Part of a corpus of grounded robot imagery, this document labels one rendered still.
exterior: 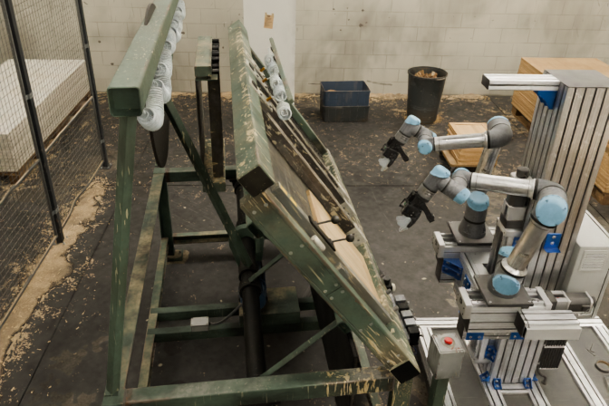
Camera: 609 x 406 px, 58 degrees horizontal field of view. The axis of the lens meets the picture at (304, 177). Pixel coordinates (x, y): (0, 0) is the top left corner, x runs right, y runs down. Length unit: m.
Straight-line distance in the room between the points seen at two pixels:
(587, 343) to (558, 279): 1.00
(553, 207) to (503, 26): 6.20
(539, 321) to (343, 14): 5.76
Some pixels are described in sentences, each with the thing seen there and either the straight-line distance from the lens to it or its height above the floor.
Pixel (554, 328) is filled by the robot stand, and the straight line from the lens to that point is 2.93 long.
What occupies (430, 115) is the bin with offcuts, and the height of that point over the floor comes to 0.13.
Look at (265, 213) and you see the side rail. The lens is 2.00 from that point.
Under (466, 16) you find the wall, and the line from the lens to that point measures 8.25.
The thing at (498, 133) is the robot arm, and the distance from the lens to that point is 2.99.
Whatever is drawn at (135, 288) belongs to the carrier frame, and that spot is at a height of 0.78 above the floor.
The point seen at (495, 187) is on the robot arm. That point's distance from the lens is 2.58.
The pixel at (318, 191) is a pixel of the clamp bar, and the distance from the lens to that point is 3.01.
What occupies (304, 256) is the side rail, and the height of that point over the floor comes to 1.51.
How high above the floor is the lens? 2.78
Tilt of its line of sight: 29 degrees down
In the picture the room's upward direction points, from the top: 2 degrees clockwise
